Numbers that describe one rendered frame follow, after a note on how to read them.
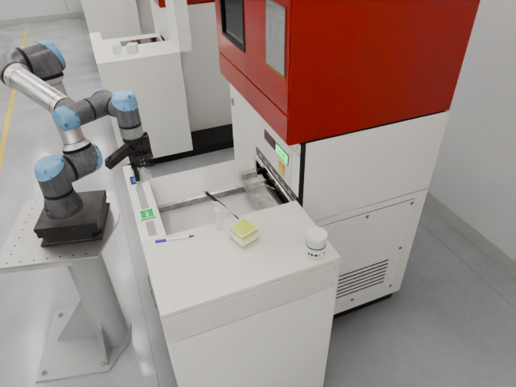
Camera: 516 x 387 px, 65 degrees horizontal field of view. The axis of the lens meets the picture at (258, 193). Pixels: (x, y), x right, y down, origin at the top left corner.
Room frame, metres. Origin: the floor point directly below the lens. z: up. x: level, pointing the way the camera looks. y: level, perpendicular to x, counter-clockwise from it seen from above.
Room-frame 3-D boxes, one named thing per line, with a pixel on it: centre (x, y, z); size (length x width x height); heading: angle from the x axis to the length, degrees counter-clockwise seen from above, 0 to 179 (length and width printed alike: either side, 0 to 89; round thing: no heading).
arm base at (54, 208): (1.36, 0.82, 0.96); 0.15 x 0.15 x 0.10
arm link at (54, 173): (1.37, 0.82, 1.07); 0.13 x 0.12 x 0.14; 143
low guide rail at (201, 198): (1.51, 0.22, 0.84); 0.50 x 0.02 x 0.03; 111
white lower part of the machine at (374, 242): (1.81, -0.34, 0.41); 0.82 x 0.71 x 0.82; 21
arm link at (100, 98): (1.29, 0.51, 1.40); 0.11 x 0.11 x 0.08; 53
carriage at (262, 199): (1.46, -0.01, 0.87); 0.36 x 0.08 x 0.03; 21
